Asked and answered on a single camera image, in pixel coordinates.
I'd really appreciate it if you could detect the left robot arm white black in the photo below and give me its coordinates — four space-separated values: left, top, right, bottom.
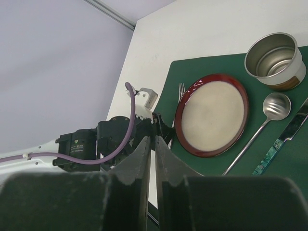
0 114 175 183

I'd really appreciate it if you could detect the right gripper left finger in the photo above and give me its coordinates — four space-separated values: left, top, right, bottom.
0 137 151 231

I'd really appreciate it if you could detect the dark green placemat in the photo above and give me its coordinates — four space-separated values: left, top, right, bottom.
155 53 308 194

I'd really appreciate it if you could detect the silver spoon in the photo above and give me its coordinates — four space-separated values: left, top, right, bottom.
222 92 292 176

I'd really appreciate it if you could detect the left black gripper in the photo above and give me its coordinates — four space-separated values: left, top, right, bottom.
129 113 173 154

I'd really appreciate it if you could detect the steel cup brown base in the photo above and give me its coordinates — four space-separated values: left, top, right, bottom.
244 32 307 91

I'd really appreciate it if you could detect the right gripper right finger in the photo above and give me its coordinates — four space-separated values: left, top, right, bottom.
155 136 308 231

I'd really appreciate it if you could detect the silver fork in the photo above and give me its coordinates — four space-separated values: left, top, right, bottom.
168 83 185 149

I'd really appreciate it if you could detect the black knife green handle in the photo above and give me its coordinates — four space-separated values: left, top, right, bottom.
252 99 308 176

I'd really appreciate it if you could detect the left aluminium frame post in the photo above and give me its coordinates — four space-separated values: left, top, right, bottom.
85 0 136 31

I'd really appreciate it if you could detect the red rimmed beige plate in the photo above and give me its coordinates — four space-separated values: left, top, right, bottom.
175 74 249 158

